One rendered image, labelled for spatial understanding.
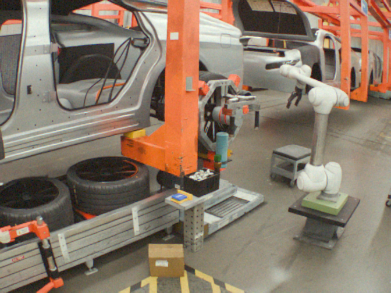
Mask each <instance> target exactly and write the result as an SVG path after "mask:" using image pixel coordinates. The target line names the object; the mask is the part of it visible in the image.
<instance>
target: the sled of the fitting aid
mask: <svg viewBox="0 0 391 293"><path fill-rule="evenodd" d="M236 193H237V185H234V184H231V183H230V184H229V186H228V190H227V191H225V192H223V193H221V194H219V195H217V196H215V197H213V198H211V199H209V200H206V201H205V206H204V210H205V209H207V208H209V207H211V206H213V205H215V204H217V203H219V202H221V201H223V200H225V199H227V198H228V197H230V196H232V195H234V194H236Z"/></svg>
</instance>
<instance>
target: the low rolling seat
mask: <svg viewBox="0 0 391 293"><path fill-rule="evenodd" d="M310 156H311V150H310V149H307V148H304V147H301V146H298V145H294V144H291V145H287V146H284V147H281V148H278V149H274V150H273V152H272V158H271V169H270V171H271V172H273V173H271V174H270V178H271V179H272V180H274V179H275V178H276V174H280V175H281V176H285V177H287V178H290V179H291V183H290V186H291V187H293V184H294V181H295V179H297V178H298V175H299V174H300V173H301V172H303V170H304V168H305V166H306V163H303V161H305V160H307V159H310ZM275 157H276V158H279V159H283V160H285V161H283V162H280V163H277V164H275Z"/></svg>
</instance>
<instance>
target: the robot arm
mask: <svg viewBox="0 0 391 293"><path fill-rule="evenodd" d="M279 71H280V74H281V75H282V76H283V77H286V78H289V79H291V80H297V81H296V86H295V88H294V89H295V92H294V91H293V92H292V94H291V96H290V97H289V99H288V103H287V106H286V107H287V108H288V109H289V107H290V105H291V101H292V100H293V99H294V98H295V97H296V96H297V99H296V102H295V104H294V105H296V106H297V105H298V103H299V101H300V100H301V97H302V93H303V89H305V86H306V84H308V85H310V86H312V87H314V88H313V89H311V90H310V91H309V94H308V99H309V102H310V103H311V105H313V107H314V110H315V123H314V133H313V139H312V148H311V156H310V161H309V162H308V163H307V164H306V166H305V168H304V170H303V172H301V173H300V174H299V175H298V178H297V186H298V188H299V189H300V190H302V191H304V192H318V191H321V193H320V194H319V195H318V196H317V199H321V200H324V201H329V202H333V203H337V200H338V198H339V197H340V196H341V193H339V188H340V183H341V179H342V170H341V167H340V165H339V164H338V163H335V162H329V163H328V164H327V165H326V166H325V168H324V166H323V165H322V161H323V156H324V149H325V141H326V132H327V126H328V114H329V113H330V111H331V109H332V107H333V106H338V107H339V106H341V107H346V106H347V105H348V104H349V98H348V96H347V95H346V93H345V92H343V91H342V90H340V89H338V88H335V87H331V86H329V85H326V84H324V83H321V82H319V81H316V80H314V79H312V78H310V75H311V68H310V67H309V66H307V65H303V66H301V68H297V67H294V66H291V65H282V66H281V67H280V69H279Z"/></svg>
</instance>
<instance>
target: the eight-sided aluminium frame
mask: <svg viewBox="0 0 391 293"><path fill-rule="evenodd" d="M222 85H223V86H224V85H228V89H229V91H230V92H231V94H232V95H236V94H237V92H238V91H239V90H238V88H237V87H236V85H235V84H234V82H233V80H213V81H212V80H211V81H209V82H208V83H207V86H209V88H210V90H209V91H208V93H207V95H206V96H203V95H200V96H199V97H198V139H199V140H200V141H201V143H202V144H203V145H204V146H205V148H206V149H207V150H209V151H216V143H212V142H211V140H210V139H209V138H208V137H207V135H206V134H205V133H204V106H205V104H206V102H207V101H208V100H209V98H210V96H211V94H212V93H213V91H214V89H215V88H216V87H218V86H222ZM235 108H236V109H240V110H242V111H243V106H239V107H235ZM242 123H243V122H242ZM242 123H241V125H242ZM241 125H239V126H234V134H235V136H236V135H237V133H238V131H239V129H240V127H241ZM234 138H235V137H229V135H228V146H231V144H232V143H233V140H234Z"/></svg>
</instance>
